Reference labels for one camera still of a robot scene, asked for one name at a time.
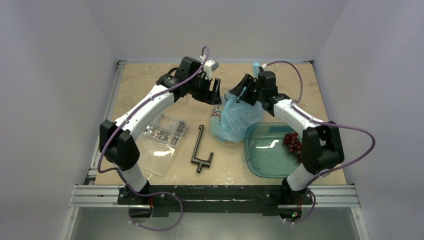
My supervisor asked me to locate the red fake grapes bunch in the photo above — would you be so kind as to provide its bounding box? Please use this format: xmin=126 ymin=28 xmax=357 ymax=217
xmin=283 ymin=132 xmax=302 ymax=163

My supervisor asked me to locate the blue plastic bag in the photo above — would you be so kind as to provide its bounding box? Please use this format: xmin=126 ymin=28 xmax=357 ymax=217
xmin=209 ymin=61 xmax=266 ymax=144

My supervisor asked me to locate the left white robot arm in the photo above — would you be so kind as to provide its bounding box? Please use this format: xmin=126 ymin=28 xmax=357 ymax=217
xmin=99 ymin=55 xmax=221 ymax=205

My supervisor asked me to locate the clear plastic screw box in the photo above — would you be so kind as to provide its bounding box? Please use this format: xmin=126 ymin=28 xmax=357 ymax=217
xmin=136 ymin=113 xmax=189 ymax=176

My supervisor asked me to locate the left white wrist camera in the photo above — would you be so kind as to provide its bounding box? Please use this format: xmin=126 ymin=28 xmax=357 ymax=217
xmin=200 ymin=55 xmax=219 ymax=80

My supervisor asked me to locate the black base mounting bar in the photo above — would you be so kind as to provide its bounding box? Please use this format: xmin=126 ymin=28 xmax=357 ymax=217
xmin=117 ymin=185 xmax=314 ymax=219

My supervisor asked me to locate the aluminium frame rail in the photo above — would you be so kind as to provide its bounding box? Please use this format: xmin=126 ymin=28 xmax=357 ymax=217
xmin=68 ymin=185 xmax=360 ymax=208

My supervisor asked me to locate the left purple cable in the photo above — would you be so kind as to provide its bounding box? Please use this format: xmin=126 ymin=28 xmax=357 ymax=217
xmin=96 ymin=45 xmax=211 ymax=232

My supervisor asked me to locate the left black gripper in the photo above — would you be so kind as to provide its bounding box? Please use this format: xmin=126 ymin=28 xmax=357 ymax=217
xmin=187 ymin=73 xmax=221 ymax=106

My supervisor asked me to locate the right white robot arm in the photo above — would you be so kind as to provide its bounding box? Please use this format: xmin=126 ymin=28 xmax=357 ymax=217
xmin=230 ymin=71 xmax=345 ymax=204

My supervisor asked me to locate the teal plastic tray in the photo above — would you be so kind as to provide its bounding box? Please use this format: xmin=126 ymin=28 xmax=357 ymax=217
xmin=243 ymin=121 xmax=335 ymax=180

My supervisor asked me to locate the black metal bracket tool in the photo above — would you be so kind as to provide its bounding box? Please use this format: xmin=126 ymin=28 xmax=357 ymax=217
xmin=190 ymin=124 xmax=214 ymax=174

